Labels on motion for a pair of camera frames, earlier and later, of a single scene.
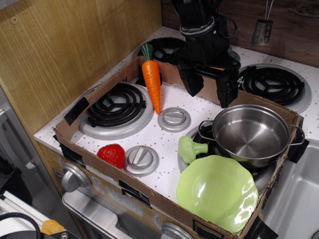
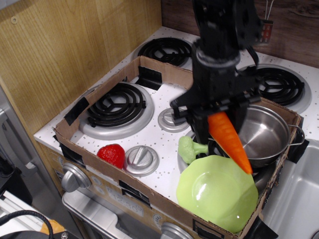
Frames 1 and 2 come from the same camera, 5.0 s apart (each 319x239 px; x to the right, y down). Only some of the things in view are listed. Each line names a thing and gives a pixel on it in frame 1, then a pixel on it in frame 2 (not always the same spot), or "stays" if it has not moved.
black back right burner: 280,83 stays
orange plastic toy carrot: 151,71 to 224,130
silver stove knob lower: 141,161 stays
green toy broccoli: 188,149 stays
